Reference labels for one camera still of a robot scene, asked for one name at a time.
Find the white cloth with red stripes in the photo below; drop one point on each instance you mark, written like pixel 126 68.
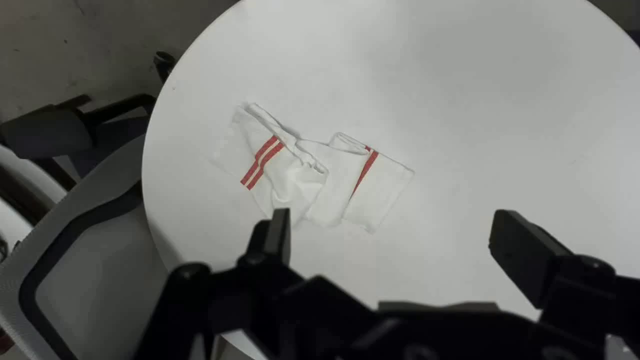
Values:
pixel 320 182

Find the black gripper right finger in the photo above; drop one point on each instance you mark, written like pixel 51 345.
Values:
pixel 530 256

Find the grey mesh office chair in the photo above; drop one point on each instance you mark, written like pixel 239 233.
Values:
pixel 87 276

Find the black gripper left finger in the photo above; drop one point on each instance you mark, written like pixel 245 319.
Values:
pixel 271 240

